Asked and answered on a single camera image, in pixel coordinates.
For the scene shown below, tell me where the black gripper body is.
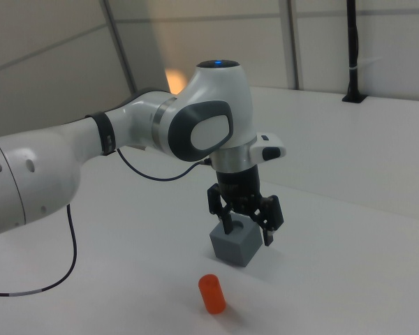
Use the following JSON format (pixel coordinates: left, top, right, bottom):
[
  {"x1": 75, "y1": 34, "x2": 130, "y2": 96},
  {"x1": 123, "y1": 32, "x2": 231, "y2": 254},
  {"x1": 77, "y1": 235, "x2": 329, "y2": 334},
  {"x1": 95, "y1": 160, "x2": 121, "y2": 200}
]
[{"x1": 214, "y1": 165, "x2": 266, "y2": 214}]

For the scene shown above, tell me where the orange cylinder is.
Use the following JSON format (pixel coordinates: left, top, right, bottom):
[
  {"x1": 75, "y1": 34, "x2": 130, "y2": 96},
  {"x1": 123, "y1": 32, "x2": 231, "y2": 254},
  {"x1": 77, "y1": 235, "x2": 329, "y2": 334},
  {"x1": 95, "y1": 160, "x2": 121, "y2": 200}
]
[{"x1": 198, "y1": 274, "x2": 227, "y2": 315}]

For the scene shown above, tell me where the grey block with hole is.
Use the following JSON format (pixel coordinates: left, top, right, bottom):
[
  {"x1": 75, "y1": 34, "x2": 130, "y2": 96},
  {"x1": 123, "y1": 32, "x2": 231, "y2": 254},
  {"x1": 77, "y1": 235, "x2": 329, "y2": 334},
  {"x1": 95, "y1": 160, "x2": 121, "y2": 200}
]
[{"x1": 209, "y1": 214, "x2": 260, "y2": 269}]

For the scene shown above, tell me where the black pole with clamp base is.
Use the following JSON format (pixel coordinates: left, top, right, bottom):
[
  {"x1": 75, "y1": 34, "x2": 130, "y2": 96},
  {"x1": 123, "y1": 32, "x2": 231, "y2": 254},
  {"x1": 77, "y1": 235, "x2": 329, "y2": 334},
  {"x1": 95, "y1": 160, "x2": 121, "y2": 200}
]
[{"x1": 341, "y1": 0, "x2": 367, "y2": 104}]

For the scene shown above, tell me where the grey partition post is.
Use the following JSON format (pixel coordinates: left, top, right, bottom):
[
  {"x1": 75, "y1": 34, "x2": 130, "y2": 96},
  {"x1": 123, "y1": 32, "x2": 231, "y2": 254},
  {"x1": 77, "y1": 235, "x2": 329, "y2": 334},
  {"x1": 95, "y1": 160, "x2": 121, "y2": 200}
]
[
  {"x1": 100, "y1": 0, "x2": 140, "y2": 95},
  {"x1": 286, "y1": 0, "x2": 300, "y2": 90}
]

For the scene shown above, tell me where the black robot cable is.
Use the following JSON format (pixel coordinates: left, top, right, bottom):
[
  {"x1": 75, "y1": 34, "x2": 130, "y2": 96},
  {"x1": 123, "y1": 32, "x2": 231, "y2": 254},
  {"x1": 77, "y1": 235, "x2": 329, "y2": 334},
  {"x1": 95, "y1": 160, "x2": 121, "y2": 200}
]
[{"x1": 0, "y1": 149, "x2": 210, "y2": 298}]

